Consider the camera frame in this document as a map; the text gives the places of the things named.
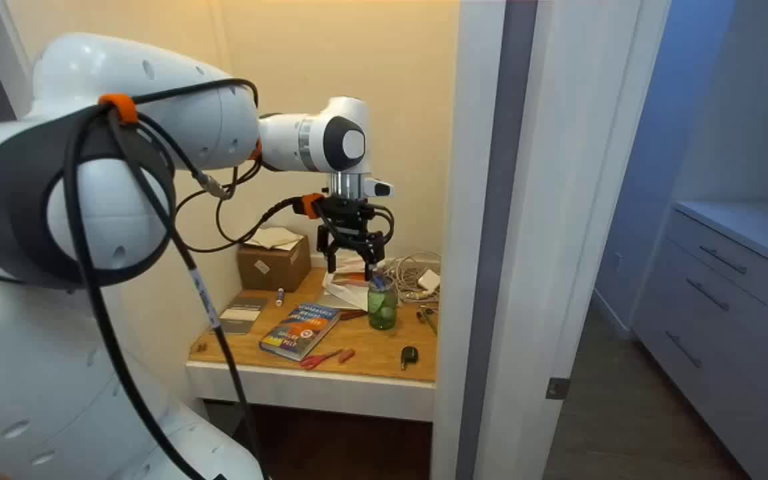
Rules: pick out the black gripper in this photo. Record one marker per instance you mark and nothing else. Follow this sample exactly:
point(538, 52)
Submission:
point(349, 216)

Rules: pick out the blue marker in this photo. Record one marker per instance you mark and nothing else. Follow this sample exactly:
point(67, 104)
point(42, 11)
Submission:
point(387, 277)

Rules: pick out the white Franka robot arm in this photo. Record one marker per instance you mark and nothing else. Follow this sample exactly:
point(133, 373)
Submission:
point(11, 373)

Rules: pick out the green glass jar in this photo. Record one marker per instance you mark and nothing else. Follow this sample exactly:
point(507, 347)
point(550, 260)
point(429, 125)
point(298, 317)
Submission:
point(382, 307)

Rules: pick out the brown cardboard box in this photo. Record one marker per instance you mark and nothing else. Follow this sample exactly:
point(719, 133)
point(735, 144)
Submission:
point(278, 269)

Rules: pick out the crumpled white paper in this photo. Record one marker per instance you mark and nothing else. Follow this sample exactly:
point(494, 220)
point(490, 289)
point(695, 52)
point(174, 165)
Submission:
point(274, 237)

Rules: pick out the white power adapter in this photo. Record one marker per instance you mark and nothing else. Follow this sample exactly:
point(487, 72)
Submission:
point(430, 280)

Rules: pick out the white glue stick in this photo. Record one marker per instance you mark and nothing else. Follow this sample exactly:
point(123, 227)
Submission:
point(282, 297)

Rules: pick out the colourful hardcover book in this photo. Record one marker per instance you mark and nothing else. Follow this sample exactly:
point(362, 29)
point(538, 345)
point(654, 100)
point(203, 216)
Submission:
point(299, 331)

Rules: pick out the small black key fob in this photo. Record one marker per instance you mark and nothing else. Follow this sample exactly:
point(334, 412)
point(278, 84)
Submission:
point(409, 355)

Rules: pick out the grey notebook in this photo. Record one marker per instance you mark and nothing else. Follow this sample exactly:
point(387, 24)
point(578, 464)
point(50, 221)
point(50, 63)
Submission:
point(243, 316)

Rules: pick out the metal door hinge plate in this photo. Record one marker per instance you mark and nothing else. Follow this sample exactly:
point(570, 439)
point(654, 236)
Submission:
point(559, 387)

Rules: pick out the light blue dresser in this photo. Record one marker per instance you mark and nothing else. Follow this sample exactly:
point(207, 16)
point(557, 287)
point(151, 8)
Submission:
point(741, 355)

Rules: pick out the white door frame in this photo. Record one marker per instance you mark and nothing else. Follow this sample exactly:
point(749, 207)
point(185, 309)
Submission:
point(535, 221)

